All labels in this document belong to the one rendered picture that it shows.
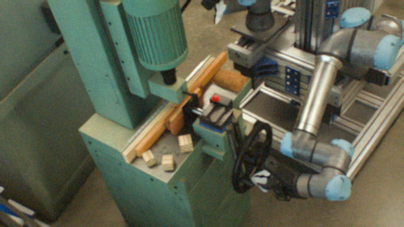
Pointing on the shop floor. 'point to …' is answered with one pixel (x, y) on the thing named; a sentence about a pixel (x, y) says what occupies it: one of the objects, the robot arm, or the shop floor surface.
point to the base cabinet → (154, 195)
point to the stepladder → (16, 214)
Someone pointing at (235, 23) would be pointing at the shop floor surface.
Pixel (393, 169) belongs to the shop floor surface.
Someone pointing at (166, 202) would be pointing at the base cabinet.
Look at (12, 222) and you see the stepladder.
